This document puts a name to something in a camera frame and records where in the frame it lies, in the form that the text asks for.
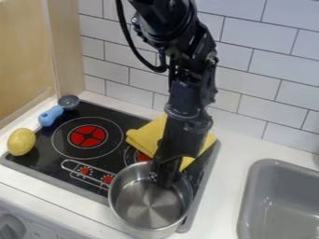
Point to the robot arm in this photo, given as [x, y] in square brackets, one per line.
[178, 37]

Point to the toy sink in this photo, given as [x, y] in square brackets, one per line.
[282, 202]

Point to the silver pot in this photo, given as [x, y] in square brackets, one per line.
[145, 205]

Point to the toy stove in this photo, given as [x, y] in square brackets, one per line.
[54, 155]

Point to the blue and grey toy scoop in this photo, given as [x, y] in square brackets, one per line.
[52, 115]

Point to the yellow cloth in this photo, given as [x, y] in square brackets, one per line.
[145, 137]

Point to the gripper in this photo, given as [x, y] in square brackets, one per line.
[185, 137]

